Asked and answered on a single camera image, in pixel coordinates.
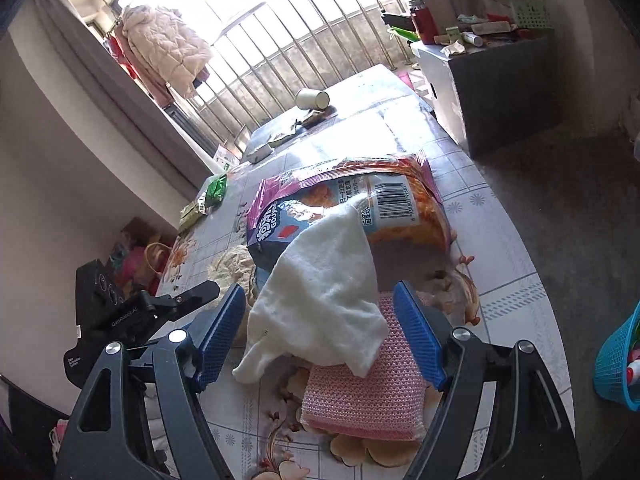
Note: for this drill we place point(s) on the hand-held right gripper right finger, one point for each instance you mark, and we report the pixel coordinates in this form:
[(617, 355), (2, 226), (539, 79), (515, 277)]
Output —
[(417, 335)]

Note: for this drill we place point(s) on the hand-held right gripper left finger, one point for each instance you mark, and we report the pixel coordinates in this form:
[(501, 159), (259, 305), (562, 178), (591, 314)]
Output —
[(220, 335)]

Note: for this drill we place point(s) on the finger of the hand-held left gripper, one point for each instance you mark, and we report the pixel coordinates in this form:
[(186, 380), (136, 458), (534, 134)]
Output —
[(187, 294)]

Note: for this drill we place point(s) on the pink knitted cloth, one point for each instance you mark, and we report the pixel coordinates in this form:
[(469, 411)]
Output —
[(360, 400)]

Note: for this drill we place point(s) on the white cloth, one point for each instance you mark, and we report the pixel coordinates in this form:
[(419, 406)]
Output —
[(320, 300)]

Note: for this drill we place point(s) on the pink orange snack bag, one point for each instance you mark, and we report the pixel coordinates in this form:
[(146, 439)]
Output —
[(410, 230)]

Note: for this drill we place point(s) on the blue plastic wastebasket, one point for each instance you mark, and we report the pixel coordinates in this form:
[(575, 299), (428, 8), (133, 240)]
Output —
[(612, 360)]

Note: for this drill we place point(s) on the plastic bottle with red cap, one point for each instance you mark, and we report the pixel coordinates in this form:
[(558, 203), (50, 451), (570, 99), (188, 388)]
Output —
[(634, 367)]

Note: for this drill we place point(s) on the light green packet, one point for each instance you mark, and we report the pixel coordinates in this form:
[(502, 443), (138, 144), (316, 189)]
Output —
[(192, 212)]

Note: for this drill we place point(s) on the dark green packet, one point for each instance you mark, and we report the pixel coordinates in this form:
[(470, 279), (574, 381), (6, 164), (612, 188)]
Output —
[(217, 190)]

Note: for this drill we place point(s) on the white flat box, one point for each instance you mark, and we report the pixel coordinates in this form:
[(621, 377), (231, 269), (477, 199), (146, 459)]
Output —
[(260, 152)]

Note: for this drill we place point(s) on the paper cup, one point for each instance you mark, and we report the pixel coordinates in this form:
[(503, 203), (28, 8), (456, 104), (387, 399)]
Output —
[(310, 98)]

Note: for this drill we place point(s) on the pink quilted jacket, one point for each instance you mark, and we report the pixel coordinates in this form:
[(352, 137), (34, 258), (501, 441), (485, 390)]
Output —
[(165, 45)]

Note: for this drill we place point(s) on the grey white cabinet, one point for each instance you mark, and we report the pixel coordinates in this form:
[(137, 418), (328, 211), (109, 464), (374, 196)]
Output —
[(500, 90)]

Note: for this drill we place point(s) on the metal window railing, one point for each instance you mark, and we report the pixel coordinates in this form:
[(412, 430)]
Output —
[(320, 30)]

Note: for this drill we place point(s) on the small white green box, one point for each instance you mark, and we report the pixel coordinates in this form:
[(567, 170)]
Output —
[(447, 36)]

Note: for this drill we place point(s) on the green long carton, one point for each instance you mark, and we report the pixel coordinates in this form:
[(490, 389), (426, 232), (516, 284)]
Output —
[(402, 34)]

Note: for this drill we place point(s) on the white tube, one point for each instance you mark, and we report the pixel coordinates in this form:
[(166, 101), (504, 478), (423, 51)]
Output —
[(472, 38)]

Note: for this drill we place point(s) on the red thermos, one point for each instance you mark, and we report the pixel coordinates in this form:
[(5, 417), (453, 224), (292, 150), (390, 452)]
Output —
[(425, 25)]

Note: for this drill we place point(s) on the green plastic basket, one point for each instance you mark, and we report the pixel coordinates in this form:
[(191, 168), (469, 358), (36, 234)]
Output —
[(532, 15)]

